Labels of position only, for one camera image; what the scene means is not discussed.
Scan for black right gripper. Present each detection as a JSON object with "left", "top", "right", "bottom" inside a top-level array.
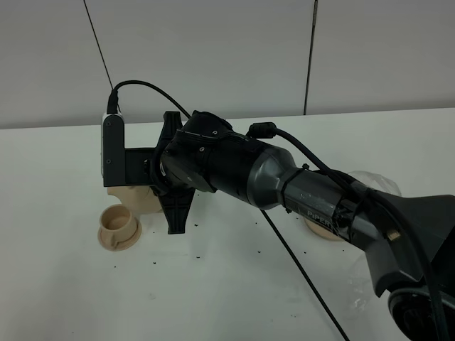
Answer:
[{"left": 156, "top": 111, "right": 235, "bottom": 234}]

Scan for thin black camera cable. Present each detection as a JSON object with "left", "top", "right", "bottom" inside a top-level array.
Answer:
[{"left": 107, "top": 80, "right": 351, "bottom": 341}]

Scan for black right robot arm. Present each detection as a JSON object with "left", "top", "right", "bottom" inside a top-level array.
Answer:
[{"left": 153, "top": 112, "right": 454, "bottom": 340}]

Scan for beige teapot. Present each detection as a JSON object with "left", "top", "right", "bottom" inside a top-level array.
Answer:
[{"left": 107, "top": 186, "right": 162, "bottom": 215}]

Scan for beige round teapot tray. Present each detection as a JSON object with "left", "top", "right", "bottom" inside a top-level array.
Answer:
[{"left": 303, "top": 217, "right": 343, "bottom": 242}]

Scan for beige near teacup with saucer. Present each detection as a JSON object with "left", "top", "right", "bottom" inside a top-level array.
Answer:
[{"left": 97, "top": 204, "right": 141, "bottom": 251}]

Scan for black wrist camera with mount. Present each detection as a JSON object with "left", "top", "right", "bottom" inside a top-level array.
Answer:
[{"left": 101, "top": 114, "right": 155, "bottom": 188}]

